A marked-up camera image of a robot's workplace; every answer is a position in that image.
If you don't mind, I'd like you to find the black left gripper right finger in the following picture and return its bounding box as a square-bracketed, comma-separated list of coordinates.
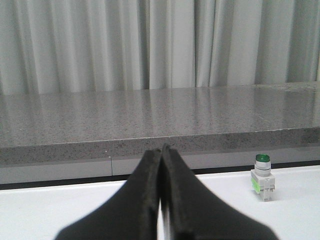
[161, 144, 278, 240]

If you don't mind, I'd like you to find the grey curtain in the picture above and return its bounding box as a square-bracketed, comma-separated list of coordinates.
[0, 0, 320, 95]

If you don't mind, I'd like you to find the green pilot light switch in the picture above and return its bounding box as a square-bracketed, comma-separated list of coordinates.
[250, 154, 275, 202]

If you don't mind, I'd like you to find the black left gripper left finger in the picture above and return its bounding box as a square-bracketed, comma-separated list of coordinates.
[56, 149, 161, 240]

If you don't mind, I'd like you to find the grey granite counter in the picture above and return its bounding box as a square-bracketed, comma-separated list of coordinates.
[0, 82, 320, 184]

